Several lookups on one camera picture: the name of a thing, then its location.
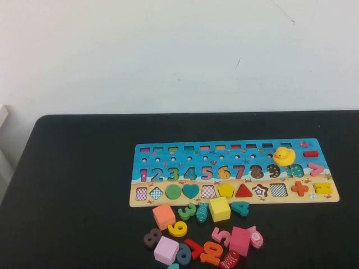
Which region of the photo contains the teal heart piece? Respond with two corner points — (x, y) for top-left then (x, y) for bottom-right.
(182, 184), (200, 200)

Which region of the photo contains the green circle piece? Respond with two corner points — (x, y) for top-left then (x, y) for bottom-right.
(165, 184), (183, 200)

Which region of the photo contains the yellow pentagon piece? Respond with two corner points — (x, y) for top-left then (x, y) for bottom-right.
(218, 183), (235, 198)

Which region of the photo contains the green number three piece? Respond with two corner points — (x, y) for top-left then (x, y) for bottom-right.
(177, 202), (199, 221)

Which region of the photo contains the colourful wooden number puzzle board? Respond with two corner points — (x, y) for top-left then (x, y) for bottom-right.
(128, 138), (340, 208)

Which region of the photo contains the red triangle piece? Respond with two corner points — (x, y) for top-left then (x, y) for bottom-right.
(234, 184), (255, 198)

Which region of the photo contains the yellow number six piece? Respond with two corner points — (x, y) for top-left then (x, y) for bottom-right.
(167, 220), (188, 238)

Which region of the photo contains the teal number four piece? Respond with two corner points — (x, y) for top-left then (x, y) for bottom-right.
(230, 201), (250, 218)

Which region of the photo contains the brown number eight piece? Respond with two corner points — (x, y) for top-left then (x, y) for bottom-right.
(143, 228), (163, 249)

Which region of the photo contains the pink number five piece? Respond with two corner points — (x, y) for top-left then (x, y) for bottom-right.
(211, 226), (233, 247)

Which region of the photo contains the red number seven piece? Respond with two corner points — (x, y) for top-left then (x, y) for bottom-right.
(184, 238), (207, 259)

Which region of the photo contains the grey-blue number nine piece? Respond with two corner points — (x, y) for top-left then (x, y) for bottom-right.
(175, 242), (193, 266)

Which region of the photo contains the orange number ten piece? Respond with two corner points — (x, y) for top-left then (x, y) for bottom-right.
(200, 240), (224, 266)

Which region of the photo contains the orange plus sign piece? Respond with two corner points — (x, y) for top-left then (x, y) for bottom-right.
(291, 181), (309, 197)

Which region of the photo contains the pink greater-than sign piece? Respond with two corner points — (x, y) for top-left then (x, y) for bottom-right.
(307, 162), (325, 177)

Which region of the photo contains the yellow equals sign piece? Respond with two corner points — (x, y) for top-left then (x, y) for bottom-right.
(313, 182), (334, 194)

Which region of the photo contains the teal wooden fish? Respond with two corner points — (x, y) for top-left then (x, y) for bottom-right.
(195, 202), (210, 224)

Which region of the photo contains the orange wooden block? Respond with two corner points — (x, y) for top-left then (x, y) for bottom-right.
(152, 203), (177, 231)

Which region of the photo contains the yellow wooden block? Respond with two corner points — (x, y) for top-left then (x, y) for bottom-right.
(209, 196), (232, 223)

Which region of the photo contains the yellow rubber duck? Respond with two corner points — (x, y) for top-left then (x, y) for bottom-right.
(272, 146), (297, 168)

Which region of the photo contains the lilac wooden block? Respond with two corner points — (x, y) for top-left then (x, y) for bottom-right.
(153, 235), (180, 265)

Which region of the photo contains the magenta wooden block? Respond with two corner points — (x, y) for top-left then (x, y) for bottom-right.
(229, 226), (251, 257)

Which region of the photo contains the pink wooden fish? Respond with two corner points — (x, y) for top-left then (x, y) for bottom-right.
(246, 225), (265, 249)

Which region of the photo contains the red wooden fish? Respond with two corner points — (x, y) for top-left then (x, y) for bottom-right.
(219, 250), (241, 269)

